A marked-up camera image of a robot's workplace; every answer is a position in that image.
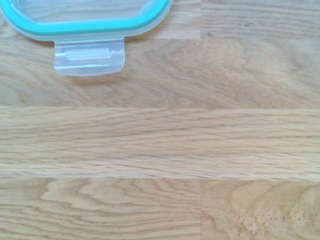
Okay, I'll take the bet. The clear lid with teal seal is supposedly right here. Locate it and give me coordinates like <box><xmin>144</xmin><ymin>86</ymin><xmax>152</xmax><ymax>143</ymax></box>
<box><xmin>0</xmin><ymin>0</ymin><xmax>175</xmax><ymax>77</ymax></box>

